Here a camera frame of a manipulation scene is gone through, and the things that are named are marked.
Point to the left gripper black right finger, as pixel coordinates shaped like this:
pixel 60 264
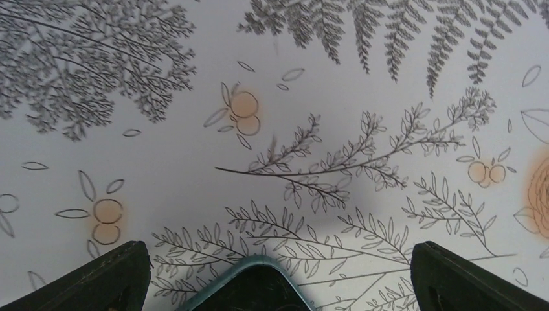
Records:
pixel 442 280

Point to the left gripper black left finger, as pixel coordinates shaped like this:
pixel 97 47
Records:
pixel 117 280

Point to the black phone teal edge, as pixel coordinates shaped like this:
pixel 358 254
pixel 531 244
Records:
pixel 256 282

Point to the floral patterned table mat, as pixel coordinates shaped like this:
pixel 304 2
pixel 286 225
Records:
pixel 330 135

